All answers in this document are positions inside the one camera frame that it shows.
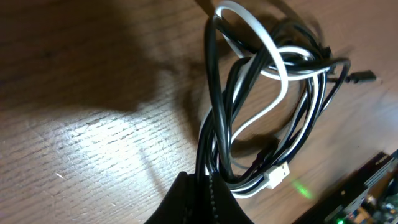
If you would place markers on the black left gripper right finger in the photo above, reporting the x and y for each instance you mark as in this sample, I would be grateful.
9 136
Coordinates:
218 205

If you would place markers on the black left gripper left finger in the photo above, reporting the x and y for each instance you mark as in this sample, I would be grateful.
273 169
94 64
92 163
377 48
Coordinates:
179 204

